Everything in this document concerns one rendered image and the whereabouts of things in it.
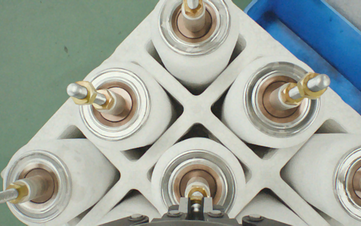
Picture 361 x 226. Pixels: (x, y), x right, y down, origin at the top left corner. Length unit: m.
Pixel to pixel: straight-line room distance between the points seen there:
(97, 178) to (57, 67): 0.34
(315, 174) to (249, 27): 0.20
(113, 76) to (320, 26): 0.37
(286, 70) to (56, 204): 0.27
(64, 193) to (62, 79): 0.34
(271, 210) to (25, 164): 0.27
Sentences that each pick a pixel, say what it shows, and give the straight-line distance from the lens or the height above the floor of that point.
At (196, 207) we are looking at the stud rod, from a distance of 0.18.
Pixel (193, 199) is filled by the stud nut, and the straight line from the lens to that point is 0.19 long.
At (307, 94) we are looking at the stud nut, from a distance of 0.20.
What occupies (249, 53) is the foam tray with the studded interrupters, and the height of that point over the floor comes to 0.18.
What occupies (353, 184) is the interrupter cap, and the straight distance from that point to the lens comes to 0.30.
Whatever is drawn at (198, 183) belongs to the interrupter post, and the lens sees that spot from 0.23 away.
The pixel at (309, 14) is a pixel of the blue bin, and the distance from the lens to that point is 0.51.
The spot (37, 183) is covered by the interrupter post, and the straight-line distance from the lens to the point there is 0.29.
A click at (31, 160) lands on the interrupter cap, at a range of 0.31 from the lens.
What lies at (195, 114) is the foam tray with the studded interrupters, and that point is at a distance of 0.33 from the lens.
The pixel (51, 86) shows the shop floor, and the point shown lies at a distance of 0.60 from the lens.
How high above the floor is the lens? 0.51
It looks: 84 degrees down
